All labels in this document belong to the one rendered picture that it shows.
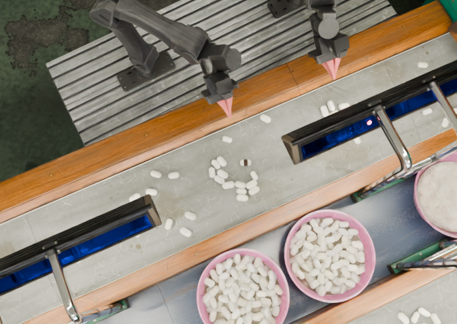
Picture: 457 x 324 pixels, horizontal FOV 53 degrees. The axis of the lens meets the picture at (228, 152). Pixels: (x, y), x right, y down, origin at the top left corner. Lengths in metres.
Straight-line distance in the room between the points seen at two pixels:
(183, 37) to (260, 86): 0.37
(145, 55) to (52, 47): 1.16
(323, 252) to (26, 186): 0.92
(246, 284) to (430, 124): 0.78
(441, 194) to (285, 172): 0.49
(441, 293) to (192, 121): 0.90
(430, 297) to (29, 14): 2.27
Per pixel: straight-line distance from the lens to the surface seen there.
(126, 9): 1.25
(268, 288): 1.42
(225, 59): 1.22
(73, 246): 1.10
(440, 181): 1.58
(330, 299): 1.42
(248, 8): 1.75
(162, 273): 1.39
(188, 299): 1.47
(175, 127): 1.46
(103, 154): 1.47
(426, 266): 1.31
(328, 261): 1.43
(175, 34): 1.24
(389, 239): 1.56
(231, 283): 1.40
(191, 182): 1.43
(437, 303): 1.53
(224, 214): 1.41
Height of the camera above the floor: 2.14
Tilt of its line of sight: 75 degrees down
